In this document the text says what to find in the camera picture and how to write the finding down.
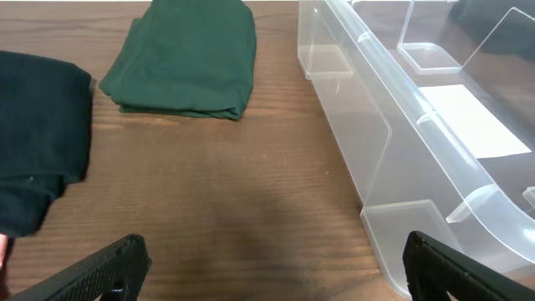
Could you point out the folded green cloth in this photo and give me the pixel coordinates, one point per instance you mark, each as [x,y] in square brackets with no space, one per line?
[186,57]

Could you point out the folded pink cloth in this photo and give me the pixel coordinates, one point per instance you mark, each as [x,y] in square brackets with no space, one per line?
[4,240]

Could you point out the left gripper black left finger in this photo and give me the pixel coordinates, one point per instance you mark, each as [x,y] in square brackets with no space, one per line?
[115,272]

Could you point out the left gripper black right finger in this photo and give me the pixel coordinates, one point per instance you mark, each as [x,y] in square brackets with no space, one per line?
[437,272]

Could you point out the folded dark navy cloth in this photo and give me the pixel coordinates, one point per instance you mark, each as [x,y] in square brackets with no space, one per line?
[46,114]

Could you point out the white label in bin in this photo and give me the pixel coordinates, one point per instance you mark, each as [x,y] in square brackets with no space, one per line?
[477,128]

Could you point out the clear plastic storage bin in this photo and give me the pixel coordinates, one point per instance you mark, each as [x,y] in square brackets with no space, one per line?
[367,61]

